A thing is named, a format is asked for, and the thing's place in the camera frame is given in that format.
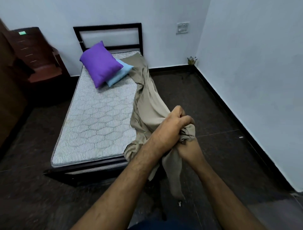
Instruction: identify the person's right hand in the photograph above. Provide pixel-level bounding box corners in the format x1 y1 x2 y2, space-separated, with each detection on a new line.
176 138 204 164

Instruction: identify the person's left hand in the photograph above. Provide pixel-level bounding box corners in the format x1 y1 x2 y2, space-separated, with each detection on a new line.
151 105 196 154

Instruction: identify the beige striped bed sheet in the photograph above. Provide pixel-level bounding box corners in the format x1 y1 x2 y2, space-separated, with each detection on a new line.
123 52 196 201

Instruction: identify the light blue pillow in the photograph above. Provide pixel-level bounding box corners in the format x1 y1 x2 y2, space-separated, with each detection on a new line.
105 58 134 88

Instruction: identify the purple dotted pillow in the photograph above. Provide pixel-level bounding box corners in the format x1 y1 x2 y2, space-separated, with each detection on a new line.
79 40 124 89

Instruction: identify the brown wooden wardrobe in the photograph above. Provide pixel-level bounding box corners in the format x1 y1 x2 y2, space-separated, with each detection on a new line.
0 19 29 147

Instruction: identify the person's left forearm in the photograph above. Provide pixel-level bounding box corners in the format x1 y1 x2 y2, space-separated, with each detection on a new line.
71 142 166 230

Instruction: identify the person's right forearm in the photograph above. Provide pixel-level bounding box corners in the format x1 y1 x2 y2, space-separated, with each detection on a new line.
189 154 268 230

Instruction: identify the person's navy blue shirt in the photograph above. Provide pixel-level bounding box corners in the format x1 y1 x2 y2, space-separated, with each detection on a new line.
128 220 185 230

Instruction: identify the white striped mattress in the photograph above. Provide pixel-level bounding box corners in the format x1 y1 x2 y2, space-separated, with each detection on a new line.
50 50 144 166

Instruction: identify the maroon plastic chair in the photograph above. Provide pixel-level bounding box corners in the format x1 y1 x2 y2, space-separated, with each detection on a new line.
4 27 71 83

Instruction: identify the white wall socket plate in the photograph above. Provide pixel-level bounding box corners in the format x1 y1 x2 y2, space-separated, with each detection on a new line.
175 21 190 35

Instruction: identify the dark wooden bed frame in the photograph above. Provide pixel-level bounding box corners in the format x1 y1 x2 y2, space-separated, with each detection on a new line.
42 23 152 188

